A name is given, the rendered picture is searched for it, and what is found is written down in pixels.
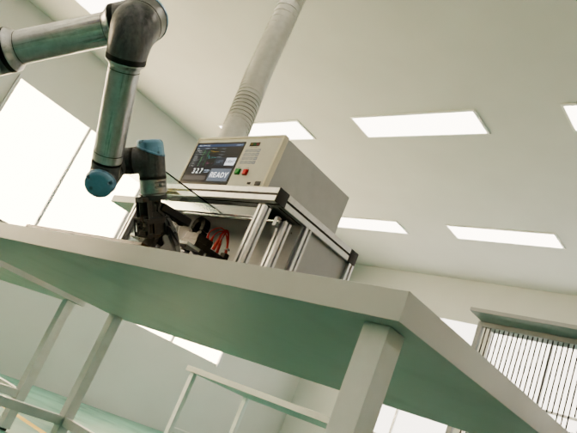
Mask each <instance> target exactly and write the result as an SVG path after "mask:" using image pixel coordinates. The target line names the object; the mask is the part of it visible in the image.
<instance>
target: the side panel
mask: <svg viewBox="0 0 577 433"><path fill-rule="evenodd" d="M353 269H354V266H352V265H351V264H350V263H347V262H345V261H344V260H343V259H342V258H340V257H339V256H338V255H337V254H335V253H334V252H333V251H332V250H330V248H328V246H326V245H325V244H324V243H323V242H322V241H320V240H319V239H318V238H317V237H315V236H314V235H313V234H312V231H311V230H309V228H307V227H304V229H303V230H302V233H301V237H300V239H299V241H298V243H297V245H296V248H295V251H294V253H293V255H292V258H291V260H290V262H289V264H288V268H287V270H286V271H296V272H301V273H306V274H312V275H317V276H322V277H332V278H337V279H342V280H347V281H349V278H350V276H351V273H352V271H353Z"/></svg>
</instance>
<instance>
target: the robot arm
mask: <svg viewBox="0 0 577 433"><path fill-rule="evenodd" d="M167 27H168V14H167V10H166V8H165V7H164V5H163V4H162V3H161V2H160V1H159V0H123V1H118V2H115V3H108V4H107V5H106V7H105V8H104V10H103V11H102V12H98V13H93V14H90V15H83V16H78V17H74V18H70V19H66V20H62V21H55V22H51V23H46V24H43V25H38V26H34V27H27V28H23V29H19V30H14V29H13V28H11V27H8V26H5V27H0V76H3V75H8V74H11V73H16V72H20V71H23V70H24V68H25V66H26V64H31V63H34V62H39V61H43V60H47V59H51V58H59V57H62V56H67V55H71V54H75V53H79V52H87V51H91V50H95V49H100V48H103V47H106V56H105V58H106V60H107V62H108V68H107V73H106V82H105V87H104V92H103V97H102V102H101V107H100V116H99V121H98V125H97V131H96V136H95V140H94V150H93V154H92V160H91V165H90V170H89V172H88V173H87V175H86V178H85V180H84V185H85V188H86V190H87V191H88V193H89V194H91V195H92V196H94V197H97V198H104V197H106V196H108V195H110V194H111V193H112V192H113V191H114V190H115V188H116V185H117V184H118V183H119V181H120V180H121V178H122V177H123V175H124V174H138V175H139V186H140V193H141V194H142V195H141V197H136V198H135V200H136V212H137V217H135V218H133V221H134V232H135V236H138V237H142V238H145V239H144V240H143V241H141V242H142V243H144V244H145V245H147V246H149V247H153V248H155V244H156V242H157V241H158V240H159V238H160V237H161V236H162V240H163V243H164V244H163V246H161V247H160V249H164V250H169V251H174V252H180V247H179V237H178V233H177V230H176V228H175V227H174V226H173V222H172V221H174V222H175V223H177V224H178V225H179V226H187V227H189V226H190V224H191V219H190V218H189V217H188V216H187V215H185V214H183V213H181V212H179V211H177V210H175V209H174V208H173V207H171V206H169V205H168V204H165V203H162V202H161V200H162V199H166V198H167V194H166V192H167V174H166V162H165V156H166V155H165V152H164V144H163V142H162V140H160V139H143V140H137V145H136V147H130V148H126V147H125V144H126V139H127V135H128V130H129V126H130V122H131V114H132V109H133V105H134V100H135V96H136V91H137V84H138V79H139V75H140V70H142V69H144V68H145V67H146V63H147V59H148V55H149V52H150V50H151V48H152V46H153V45H154V43H155V42H156V41H158V40H160V39H161V38H162V37H163V36H164V35H165V33H166V31H167ZM136 223H137V232H136Z"/></svg>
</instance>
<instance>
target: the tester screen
mask: <svg viewBox="0 0 577 433"><path fill-rule="evenodd" d="M243 145H244V144H243V143H234V144H202V145H198V147H197V149H196V151H195V153H194V155H193V157H192V159H191V162H190V164H189V166H188V168H187V169H186V171H185V174H184V176H185V175H202V176H206V177H205V179H204V180H184V179H183V178H184V176H183V178H182V180H181V181H188V182H210V183H226V181H206V179H207V177H208V175H209V173H210V170H211V169H212V168H232V169H233V167H234V166H225V165H214V163H215V161H216V158H238V156H239V154H240V152H241V150H242V148H243ZM234 164H235V163H234ZM193 168H204V169H203V172H202V173H201V174H191V171H192V169H193Z"/></svg>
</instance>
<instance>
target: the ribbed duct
mask: <svg viewBox="0 0 577 433"><path fill-rule="evenodd" d="M305 1H306V0H278V3H277V4H276V8H275V9H274V10H273V14H272V15H271V17H270V20H269V21H268V23H267V26H266V28H265V30H264V32H263V34H262V38H261V39H260V40H259V44H258V45H257V49H256V50H255V52H254V53H253V56H252V58H251V62H250V63H249V64H248V67H247V68H246V72H245V74H244V76H243V77H242V80H241V83H240V86H239V87H238V90H237V93H236V94H235V97H234V100H233V102H232V104H231V107H230V108H229V111H228V114H227V117H226V118H225V121H224V123H223V126H222V128H221V130H220V133H219V135H218V137H246V136H249V134H250V131H251V129H252V126H253V123H254V120H255V119H256V116H257V114H258V110H259V108H260V106H261V103H262V101H263V98H264V95H265V92H266V90H267V88H268V85H269V83H270V79H271V78H272V76H273V72H274V71H275V69H276V66H277V64H278V60H279V59H280V58H281V54H282V53H283V50H284V47H285V46H286V44H287V42H288V40H289V36H290V35H291V33H292V30H293V29H294V27H295V23H296V22H297V19H298V18H299V15H300V12H301V10H302V7H303V6H304V3H305Z"/></svg>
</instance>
